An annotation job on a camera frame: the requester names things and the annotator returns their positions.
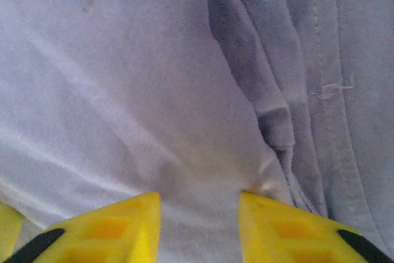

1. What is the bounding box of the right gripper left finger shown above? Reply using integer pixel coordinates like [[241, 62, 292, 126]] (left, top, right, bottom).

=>
[[0, 191, 163, 263]]

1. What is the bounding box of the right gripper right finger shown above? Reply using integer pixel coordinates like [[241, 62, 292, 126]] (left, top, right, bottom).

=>
[[238, 191, 394, 263]]

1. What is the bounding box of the purple shirt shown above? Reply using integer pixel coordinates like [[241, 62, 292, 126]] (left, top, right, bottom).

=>
[[0, 0, 394, 263]]

